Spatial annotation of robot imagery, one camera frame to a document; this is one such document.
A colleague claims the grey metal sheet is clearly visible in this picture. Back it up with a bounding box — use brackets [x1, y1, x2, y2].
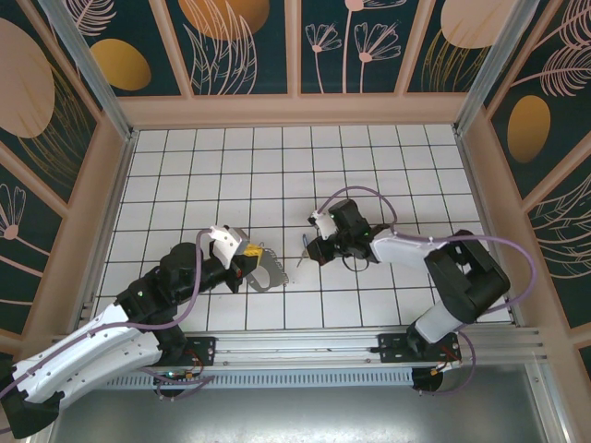
[45, 382, 555, 443]

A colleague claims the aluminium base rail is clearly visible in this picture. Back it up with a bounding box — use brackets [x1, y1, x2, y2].
[184, 326, 544, 370]

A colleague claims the aluminium side rail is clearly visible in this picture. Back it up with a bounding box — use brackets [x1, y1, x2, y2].
[81, 131, 139, 319]
[454, 128, 524, 324]

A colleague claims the red and yellow wire connector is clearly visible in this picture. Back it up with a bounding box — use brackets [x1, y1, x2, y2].
[432, 345, 464, 376]
[183, 350, 207, 385]

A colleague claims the grey slotted cable duct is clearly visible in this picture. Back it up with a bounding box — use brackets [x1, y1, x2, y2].
[91, 367, 415, 390]

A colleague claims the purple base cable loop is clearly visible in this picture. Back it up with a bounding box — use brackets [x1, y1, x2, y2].
[415, 329, 478, 398]
[138, 366, 222, 401]

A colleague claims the aluminium corner post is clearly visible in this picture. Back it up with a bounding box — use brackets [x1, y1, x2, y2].
[37, 0, 136, 140]
[452, 0, 542, 136]

